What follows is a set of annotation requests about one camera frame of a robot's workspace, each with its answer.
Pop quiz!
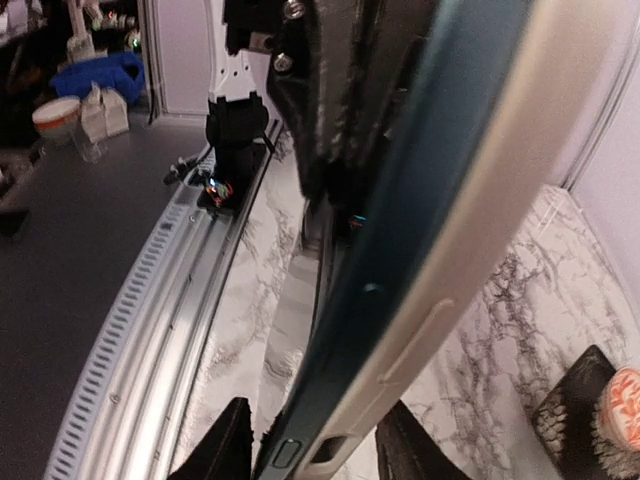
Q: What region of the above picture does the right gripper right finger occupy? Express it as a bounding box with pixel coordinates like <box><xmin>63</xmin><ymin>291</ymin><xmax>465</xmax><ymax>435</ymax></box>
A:
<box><xmin>375</xmin><ymin>400</ymin><xmax>470</xmax><ymax>480</ymax></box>

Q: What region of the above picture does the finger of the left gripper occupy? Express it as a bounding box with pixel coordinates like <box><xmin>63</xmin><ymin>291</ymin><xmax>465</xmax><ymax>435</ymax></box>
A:
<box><xmin>267</xmin><ymin>1</ymin><xmax>435</xmax><ymax>200</ymax></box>

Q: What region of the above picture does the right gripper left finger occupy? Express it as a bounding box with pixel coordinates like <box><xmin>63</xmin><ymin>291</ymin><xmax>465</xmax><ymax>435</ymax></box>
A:
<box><xmin>168</xmin><ymin>397</ymin><xmax>253</xmax><ymax>480</ymax></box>

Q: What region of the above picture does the grey translucent phone case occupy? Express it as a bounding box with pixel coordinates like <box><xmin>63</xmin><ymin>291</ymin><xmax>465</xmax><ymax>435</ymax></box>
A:
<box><xmin>292</xmin><ymin>1</ymin><xmax>639</xmax><ymax>479</ymax></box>

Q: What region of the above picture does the black smartphone teal edge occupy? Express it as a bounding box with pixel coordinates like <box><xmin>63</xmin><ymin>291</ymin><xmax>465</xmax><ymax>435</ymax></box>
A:
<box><xmin>256</xmin><ymin>1</ymin><xmax>529</xmax><ymax>479</ymax></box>

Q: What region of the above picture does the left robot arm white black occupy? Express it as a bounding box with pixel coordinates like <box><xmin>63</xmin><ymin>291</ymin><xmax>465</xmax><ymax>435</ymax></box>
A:
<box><xmin>205</xmin><ymin>1</ymin><xmax>437</xmax><ymax>206</ymax></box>

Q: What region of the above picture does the black square floral plate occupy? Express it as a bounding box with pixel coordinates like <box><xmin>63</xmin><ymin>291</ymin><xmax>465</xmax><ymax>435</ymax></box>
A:
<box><xmin>531</xmin><ymin>345</ymin><xmax>639</xmax><ymax>479</ymax></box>

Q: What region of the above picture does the blue plastic bin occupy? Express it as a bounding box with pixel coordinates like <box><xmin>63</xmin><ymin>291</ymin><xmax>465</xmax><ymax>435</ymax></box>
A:
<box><xmin>50</xmin><ymin>52</ymin><xmax>145</xmax><ymax>105</ymax></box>

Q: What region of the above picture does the red white patterned bowl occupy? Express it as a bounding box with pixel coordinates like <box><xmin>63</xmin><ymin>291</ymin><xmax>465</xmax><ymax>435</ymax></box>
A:
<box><xmin>597</xmin><ymin>366</ymin><xmax>639</xmax><ymax>451</ymax></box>

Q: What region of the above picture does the white orange background bowl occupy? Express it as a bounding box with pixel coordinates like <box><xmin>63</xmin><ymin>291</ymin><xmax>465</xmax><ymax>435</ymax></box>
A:
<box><xmin>32</xmin><ymin>96</ymin><xmax>81</xmax><ymax>143</ymax></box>

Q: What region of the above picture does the front aluminium rail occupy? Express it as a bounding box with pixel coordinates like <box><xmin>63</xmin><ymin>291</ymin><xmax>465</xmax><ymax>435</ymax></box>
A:
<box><xmin>42</xmin><ymin>119</ymin><xmax>281</xmax><ymax>480</ymax></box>

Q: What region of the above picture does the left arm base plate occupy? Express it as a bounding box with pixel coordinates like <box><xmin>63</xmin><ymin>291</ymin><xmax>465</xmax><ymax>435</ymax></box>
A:
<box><xmin>197</xmin><ymin>140</ymin><xmax>275</xmax><ymax>217</ymax></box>

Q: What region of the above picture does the left aluminium frame post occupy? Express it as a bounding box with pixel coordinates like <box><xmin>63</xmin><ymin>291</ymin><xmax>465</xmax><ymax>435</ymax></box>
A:
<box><xmin>137</xmin><ymin>0</ymin><xmax>165</xmax><ymax>126</ymax></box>

